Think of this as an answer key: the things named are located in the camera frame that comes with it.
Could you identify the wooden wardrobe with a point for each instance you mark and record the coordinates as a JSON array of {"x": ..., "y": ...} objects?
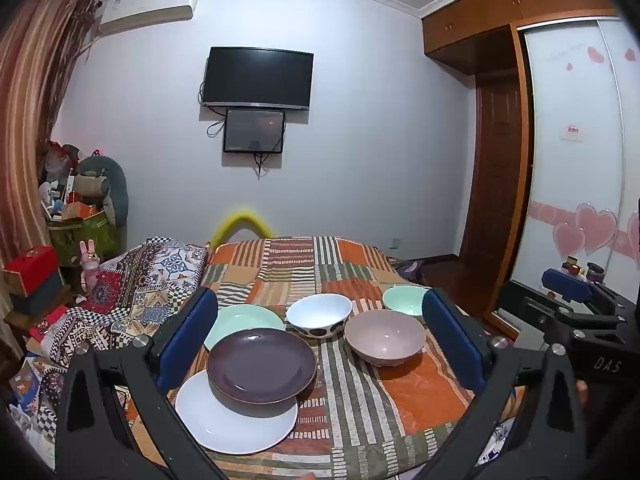
[{"x": 475, "y": 20}]

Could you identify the black wall television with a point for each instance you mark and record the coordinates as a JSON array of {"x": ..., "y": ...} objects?
[{"x": 257, "y": 77}]

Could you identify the yellow foam hoop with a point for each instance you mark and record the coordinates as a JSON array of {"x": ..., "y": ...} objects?
[{"x": 240, "y": 216}]

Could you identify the white air conditioner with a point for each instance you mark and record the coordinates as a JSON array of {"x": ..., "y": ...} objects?
[{"x": 145, "y": 7}]

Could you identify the grey plush toy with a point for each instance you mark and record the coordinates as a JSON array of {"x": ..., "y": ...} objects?
[{"x": 100, "y": 180}]

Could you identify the pink rabbit toy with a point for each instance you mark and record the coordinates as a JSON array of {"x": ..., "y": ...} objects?
[{"x": 90, "y": 265}]

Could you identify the dark grey box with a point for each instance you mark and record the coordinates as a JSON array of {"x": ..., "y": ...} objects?
[{"x": 42, "y": 300}]

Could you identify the small black monitor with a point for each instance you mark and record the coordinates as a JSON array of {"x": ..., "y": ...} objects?
[{"x": 254, "y": 131}]

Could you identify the small door sticker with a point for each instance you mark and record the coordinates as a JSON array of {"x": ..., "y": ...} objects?
[{"x": 572, "y": 132}]

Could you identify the green cardboard box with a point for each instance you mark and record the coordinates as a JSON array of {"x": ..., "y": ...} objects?
[{"x": 85, "y": 235}]

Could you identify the striped brown curtain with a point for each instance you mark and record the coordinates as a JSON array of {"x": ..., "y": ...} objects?
[{"x": 25, "y": 110}]

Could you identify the pink bowl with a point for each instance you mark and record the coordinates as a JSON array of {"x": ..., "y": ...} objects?
[{"x": 385, "y": 335}]

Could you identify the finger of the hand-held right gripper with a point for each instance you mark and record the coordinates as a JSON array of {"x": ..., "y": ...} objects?
[
  {"x": 565, "y": 285},
  {"x": 520, "y": 300}
]

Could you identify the dark brown plate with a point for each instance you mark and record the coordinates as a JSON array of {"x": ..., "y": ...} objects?
[{"x": 260, "y": 365}]

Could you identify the mint green bowl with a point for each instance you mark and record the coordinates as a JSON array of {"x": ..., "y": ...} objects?
[{"x": 402, "y": 297}]

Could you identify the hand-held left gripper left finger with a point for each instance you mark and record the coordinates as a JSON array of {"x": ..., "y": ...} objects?
[{"x": 187, "y": 340}]

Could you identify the patterned tile print blanket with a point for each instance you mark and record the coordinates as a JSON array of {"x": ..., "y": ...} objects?
[{"x": 135, "y": 285}]

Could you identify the white bowl with black spots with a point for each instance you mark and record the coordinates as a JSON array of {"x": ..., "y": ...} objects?
[{"x": 320, "y": 310}]

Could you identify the white plate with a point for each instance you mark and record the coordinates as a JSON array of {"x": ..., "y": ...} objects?
[{"x": 225, "y": 425}]

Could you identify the brown wooden door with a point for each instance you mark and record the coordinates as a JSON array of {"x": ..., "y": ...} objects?
[{"x": 492, "y": 170}]

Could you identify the mint green plate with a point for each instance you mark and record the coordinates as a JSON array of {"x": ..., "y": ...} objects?
[{"x": 240, "y": 317}]

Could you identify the red box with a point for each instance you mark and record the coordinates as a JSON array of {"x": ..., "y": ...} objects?
[{"x": 32, "y": 267}]

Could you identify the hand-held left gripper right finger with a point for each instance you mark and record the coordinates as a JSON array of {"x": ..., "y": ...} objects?
[{"x": 452, "y": 340}]

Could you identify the purple cloth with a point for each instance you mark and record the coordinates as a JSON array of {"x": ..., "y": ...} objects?
[{"x": 412, "y": 270}]

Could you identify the striped patchwork blanket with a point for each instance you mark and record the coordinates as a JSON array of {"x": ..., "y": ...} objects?
[{"x": 350, "y": 410}]

